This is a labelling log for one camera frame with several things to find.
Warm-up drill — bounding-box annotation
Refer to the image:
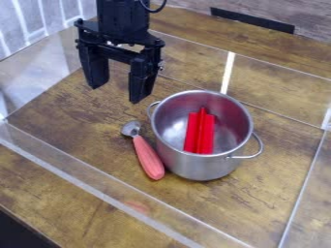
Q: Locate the spoon with red handle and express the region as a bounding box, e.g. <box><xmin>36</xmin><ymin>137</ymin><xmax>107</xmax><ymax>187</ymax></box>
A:
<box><xmin>121</xmin><ymin>121</ymin><xmax>165</xmax><ymax>180</ymax></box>

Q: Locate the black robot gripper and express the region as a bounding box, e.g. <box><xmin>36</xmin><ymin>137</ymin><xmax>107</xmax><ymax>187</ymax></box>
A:
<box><xmin>73</xmin><ymin>0</ymin><xmax>165</xmax><ymax>104</ymax></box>

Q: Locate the black strip on table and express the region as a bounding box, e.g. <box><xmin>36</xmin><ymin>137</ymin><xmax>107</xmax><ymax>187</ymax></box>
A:
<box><xmin>209</xmin><ymin>7</ymin><xmax>295</xmax><ymax>34</ymax></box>

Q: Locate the clear acrylic enclosure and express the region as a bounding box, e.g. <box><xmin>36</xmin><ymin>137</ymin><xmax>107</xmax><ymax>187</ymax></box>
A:
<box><xmin>0</xmin><ymin>30</ymin><xmax>331</xmax><ymax>248</ymax></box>

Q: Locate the black cable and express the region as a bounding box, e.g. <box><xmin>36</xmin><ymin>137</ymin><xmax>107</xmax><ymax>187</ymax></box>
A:
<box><xmin>139</xmin><ymin>0</ymin><xmax>168</xmax><ymax>14</ymax></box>

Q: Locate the red plastic block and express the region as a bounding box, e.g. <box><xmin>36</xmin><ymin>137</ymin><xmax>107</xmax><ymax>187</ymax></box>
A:
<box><xmin>184</xmin><ymin>108</ymin><xmax>215</xmax><ymax>154</ymax></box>

